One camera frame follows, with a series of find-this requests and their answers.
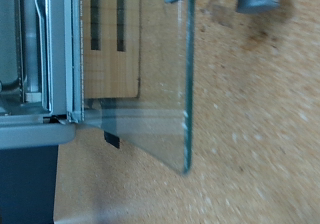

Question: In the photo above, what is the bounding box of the glass oven door with handle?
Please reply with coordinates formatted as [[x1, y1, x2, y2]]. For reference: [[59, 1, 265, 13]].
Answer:
[[81, 0, 282, 177]]

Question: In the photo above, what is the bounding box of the silver toaster oven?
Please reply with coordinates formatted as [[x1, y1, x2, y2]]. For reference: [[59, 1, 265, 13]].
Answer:
[[0, 0, 86, 151]]

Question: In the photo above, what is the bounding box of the black foam pad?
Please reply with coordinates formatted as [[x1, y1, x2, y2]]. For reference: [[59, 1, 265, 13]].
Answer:
[[103, 130, 122, 150]]

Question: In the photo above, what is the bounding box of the wooden slatted crate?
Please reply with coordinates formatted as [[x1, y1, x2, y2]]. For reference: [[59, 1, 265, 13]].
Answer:
[[81, 0, 142, 100]]

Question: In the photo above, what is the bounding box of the dark grey backdrop curtain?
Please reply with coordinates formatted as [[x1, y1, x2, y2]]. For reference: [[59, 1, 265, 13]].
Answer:
[[0, 145, 60, 224]]

